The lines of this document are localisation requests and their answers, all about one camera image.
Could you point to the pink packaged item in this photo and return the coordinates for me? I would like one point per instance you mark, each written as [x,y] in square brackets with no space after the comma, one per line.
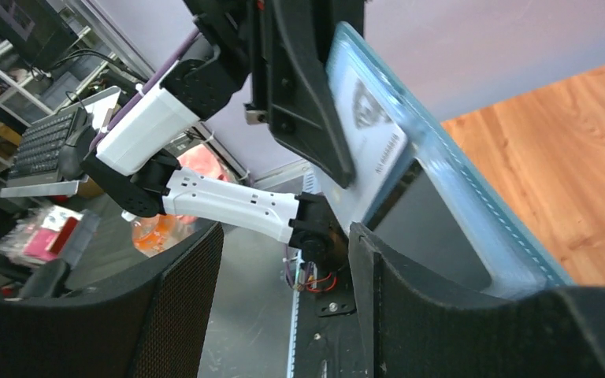
[48,233]

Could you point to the blue card holder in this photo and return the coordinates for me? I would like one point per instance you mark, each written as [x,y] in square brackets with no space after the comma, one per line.
[515,260]

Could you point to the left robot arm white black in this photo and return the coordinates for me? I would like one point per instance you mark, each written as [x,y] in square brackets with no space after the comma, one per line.
[129,162]

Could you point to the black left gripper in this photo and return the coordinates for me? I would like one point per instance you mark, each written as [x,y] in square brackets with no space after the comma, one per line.
[283,47]

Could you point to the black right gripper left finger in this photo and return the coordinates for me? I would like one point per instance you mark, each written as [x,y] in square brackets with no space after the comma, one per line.
[149,320]

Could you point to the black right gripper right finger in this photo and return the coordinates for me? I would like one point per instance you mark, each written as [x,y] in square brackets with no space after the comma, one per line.
[416,323]

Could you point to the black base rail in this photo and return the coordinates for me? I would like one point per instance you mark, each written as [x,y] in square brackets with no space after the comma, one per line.
[324,334]

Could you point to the orange drink bottle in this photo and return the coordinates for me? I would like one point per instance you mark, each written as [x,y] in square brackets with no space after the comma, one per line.
[154,235]

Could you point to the black keyboard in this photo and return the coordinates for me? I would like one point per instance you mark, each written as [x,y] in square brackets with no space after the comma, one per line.
[36,160]

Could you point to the black card in holder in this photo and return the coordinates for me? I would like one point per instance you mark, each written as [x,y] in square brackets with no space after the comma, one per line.
[415,221]

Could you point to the storage shelf rack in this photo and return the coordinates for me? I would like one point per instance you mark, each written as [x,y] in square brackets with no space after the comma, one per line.
[28,94]

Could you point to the white VIP card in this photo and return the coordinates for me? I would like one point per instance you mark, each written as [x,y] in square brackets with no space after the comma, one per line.
[375,142]

